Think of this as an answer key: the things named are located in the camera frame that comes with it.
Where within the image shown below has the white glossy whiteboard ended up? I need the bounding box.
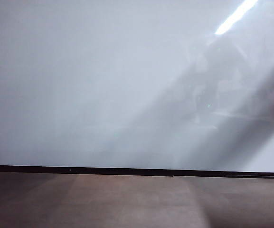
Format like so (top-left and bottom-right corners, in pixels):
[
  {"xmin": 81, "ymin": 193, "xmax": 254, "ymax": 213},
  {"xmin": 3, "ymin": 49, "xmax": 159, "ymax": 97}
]
[{"xmin": 0, "ymin": 0, "xmax": 274, "ymax": 173}]

